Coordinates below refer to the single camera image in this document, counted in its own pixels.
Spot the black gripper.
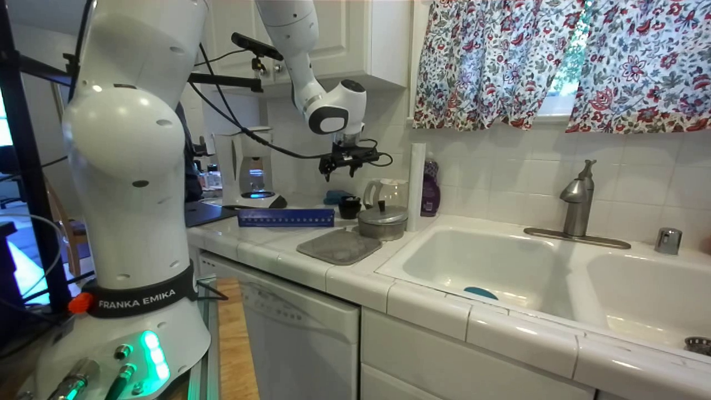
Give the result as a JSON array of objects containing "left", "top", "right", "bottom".
[{"left": 317, "top": 140, "right": 381, "bottom": 180}]

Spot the black cup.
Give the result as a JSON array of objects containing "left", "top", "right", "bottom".
[{"left": 338, "top": 195, "right": 361, "bottom": 220}]

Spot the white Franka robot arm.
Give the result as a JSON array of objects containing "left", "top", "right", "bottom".
[{"left": 31, "top": 0, "right": 211, "bottom": 400}]

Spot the metal pot with lid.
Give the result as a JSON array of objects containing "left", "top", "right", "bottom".
[{"left": 358, "top": 200, "right": 408, "bottom": 241}]

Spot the white paper towel tube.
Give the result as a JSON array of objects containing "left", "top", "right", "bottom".
[{"left": 408, "top": 142, "right": 427, "bottom": 223}]

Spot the grey quilted pot holder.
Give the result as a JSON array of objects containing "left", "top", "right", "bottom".
[{"left": 298, "top": 230, "right": 382, "bottom": 267}]

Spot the purple soap bottle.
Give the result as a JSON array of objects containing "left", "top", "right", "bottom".
[{"left": 421, "top": 160, "right": 439, "bottom": 219}]

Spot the white coffee maker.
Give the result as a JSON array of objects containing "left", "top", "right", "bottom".
[{"left": 215, "top": 134, "right": 276, "bottom": 209}]

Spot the blue ruler box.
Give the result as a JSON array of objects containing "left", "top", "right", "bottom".
[{"left": 238, "top": 209, "right": 335, "bottom": 227}]

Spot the left floral curtain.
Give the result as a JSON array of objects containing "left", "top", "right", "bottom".
[{"left": 413, "top": 0, "right": 586, "bottom": 132}]

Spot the floral curtain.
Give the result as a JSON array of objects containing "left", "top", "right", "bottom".
[
  {"left": 413, "top": 0, "right": 586, "bottom": 132},
  {"left": 567, "top": 0, "right": 711, "bottom": 134}
]

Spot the teal plate in sink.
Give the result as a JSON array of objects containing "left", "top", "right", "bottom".
[{"left": 464, "top": 286, "right": 498, "bottom": 301}]

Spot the white dishwasher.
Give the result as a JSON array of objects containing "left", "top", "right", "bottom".
[{"left": 199, "top": 256, "right": 361, "bottom": 400}]

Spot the chrome kitchen faucet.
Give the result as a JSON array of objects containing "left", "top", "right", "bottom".
[{"left": 524, "top": 160, "right": 629, "bottom": 250}]

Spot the right floral curtain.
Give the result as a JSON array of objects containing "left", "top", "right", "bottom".
[{"left": 567, "top": 0, "right": 711, "bottom": 134}]

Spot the chrome soap dispenser knob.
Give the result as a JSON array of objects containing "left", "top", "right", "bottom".
[{"left": 656, "top": 227, "right": 682, "bottom": 256}]

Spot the white double sink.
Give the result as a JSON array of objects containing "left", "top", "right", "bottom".
[{"left": 381, "top": 230, "right": 711, "bottom": 354}]

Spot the black camera on stand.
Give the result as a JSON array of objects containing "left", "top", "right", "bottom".
[{"left": 187, "top": 34, "right": 284, "bottom": 94}]

